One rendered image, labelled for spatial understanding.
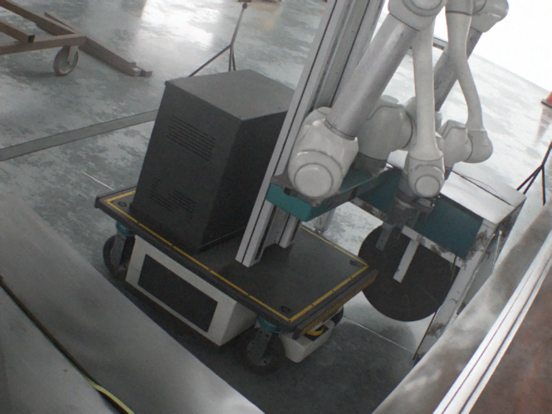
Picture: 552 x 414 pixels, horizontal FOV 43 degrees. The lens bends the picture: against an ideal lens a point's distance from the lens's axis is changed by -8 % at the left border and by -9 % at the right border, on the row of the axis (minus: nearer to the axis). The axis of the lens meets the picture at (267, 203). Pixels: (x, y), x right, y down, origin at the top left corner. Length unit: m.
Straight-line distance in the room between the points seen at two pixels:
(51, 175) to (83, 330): 2.22
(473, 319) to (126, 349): 0.90
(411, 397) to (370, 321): 1.83
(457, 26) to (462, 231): 0.79
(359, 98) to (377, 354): 1.37
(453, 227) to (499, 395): 1.30
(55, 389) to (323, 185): 1.06
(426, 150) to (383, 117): 0.59
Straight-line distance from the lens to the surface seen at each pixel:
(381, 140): 2.74
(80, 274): 1.64
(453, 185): 3.00
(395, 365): 3.12
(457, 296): 2.94
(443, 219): 2.88
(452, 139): 2.56
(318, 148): 2.09
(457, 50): 2.60
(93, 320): 1.51
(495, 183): 3.30
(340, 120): 2.10
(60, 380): 1.35
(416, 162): 2.15
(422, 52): 2.23
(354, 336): 3.18
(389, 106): 2.73
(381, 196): 2.96
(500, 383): 1.73
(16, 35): 4.57
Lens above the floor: 1.64
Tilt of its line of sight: 24 degrees down
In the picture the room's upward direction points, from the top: 20 degrees clockwise
